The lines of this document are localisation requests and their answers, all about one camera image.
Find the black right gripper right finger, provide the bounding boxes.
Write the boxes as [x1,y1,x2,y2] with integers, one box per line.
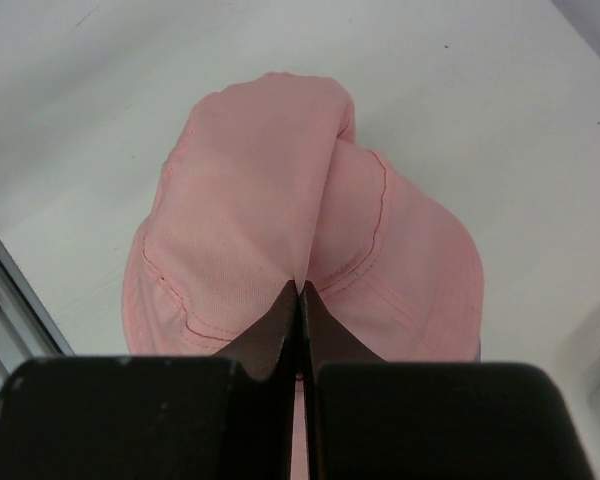
[299,284,593,479]

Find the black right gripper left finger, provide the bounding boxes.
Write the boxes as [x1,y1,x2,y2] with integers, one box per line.
[0,283,298,479]

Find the pink bucket hat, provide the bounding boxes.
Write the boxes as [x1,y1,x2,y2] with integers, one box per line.
[122,73,484,362]

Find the aluminium mounting rail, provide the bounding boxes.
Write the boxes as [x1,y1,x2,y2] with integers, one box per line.
[0,240,74,390]

